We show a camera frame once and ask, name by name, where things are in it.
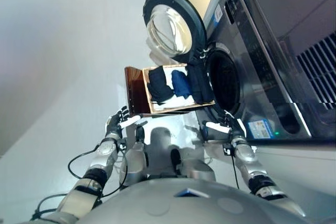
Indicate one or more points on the dark charcoal garment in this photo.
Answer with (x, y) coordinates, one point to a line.
(200, 85)

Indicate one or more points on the black folded garment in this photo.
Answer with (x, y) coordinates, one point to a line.
(158, 87)

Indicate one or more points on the amber acrylic stool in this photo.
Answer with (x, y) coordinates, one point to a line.
(135, 90)

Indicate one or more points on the grey front-loading washing machine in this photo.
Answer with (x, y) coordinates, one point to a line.
(257, 64)

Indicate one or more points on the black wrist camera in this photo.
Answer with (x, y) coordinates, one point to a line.
(122, 146)
(228, 150)

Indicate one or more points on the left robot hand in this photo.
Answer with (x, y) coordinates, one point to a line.
(114, 124)

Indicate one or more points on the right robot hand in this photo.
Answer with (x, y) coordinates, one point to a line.
(235, 129)

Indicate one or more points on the woven wicker basket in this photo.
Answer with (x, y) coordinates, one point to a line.
(181, 109)

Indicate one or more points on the blue energy label sticker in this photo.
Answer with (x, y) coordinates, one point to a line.
(261, 129)

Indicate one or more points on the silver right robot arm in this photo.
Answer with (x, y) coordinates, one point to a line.
(249, 155)

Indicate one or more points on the silver robot leg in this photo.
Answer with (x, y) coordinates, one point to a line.
(197, 169)
(134, 161)

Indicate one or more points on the round glass washing machine door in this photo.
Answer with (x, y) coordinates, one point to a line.
(170, 32)

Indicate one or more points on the black left robot foot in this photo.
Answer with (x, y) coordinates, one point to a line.
(140, 133)

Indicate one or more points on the grey robot torso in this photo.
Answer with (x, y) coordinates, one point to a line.
(183, 208)

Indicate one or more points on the blue rectangular machine sticker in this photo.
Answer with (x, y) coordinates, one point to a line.
(218, 13)

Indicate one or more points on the silver right robot leg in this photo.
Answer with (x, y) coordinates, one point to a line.
(197, 169)

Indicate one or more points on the black robot foot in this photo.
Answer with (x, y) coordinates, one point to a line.
(140, 133)
(175, 157)

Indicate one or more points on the silver left robot leg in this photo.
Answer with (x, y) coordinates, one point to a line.
(134, 161)

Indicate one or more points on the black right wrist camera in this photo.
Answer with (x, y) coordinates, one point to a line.
(228, 150)

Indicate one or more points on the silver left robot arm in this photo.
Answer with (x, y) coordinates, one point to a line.
(105, 153)

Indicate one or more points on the black right robot foot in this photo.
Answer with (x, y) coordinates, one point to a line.
(175, 157)

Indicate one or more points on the navy blue garment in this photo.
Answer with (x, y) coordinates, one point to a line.
(181, 85)

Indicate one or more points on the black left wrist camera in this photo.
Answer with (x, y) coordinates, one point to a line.
(122, 146)

